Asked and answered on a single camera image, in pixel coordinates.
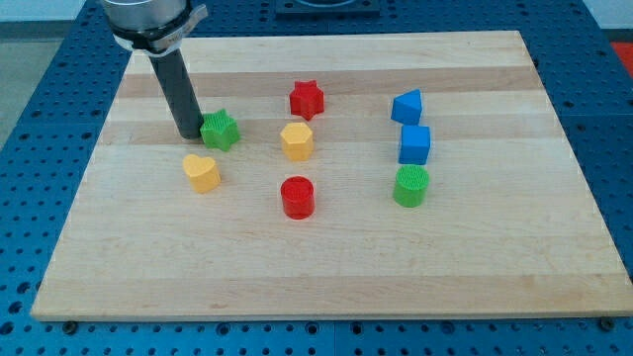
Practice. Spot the red star block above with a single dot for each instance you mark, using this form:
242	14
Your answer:
306	99

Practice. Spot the green star block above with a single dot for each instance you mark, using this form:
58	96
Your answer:
219	130

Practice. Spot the blue cube block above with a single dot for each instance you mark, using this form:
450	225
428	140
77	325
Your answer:
415	145

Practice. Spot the wooden board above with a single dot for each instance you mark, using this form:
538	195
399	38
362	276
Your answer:
508	226

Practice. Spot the green cylinder block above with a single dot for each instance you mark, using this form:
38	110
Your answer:
410	185

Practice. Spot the blue triangle block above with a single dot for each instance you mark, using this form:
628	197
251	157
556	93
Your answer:
407	108

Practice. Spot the yellow heart block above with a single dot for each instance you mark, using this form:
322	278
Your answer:
202	172

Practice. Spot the yellow hexagon block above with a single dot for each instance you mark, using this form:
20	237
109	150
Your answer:
297	141

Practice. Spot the red cylinder block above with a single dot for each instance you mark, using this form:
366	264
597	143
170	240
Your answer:
298	197

